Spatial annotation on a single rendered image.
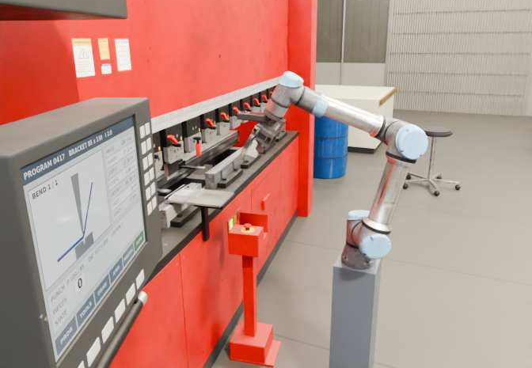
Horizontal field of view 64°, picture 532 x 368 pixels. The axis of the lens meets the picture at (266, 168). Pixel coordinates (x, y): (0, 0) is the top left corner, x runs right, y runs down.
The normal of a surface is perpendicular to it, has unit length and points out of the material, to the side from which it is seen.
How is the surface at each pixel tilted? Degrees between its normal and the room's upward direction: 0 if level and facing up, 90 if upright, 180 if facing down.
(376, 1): 90
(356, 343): 90
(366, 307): 90
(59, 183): 90
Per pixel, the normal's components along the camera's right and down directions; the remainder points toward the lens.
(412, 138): 0.15, 0.16
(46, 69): 0.96, 0.07
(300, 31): -0.29, 0.29
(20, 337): -0.07, 0.29
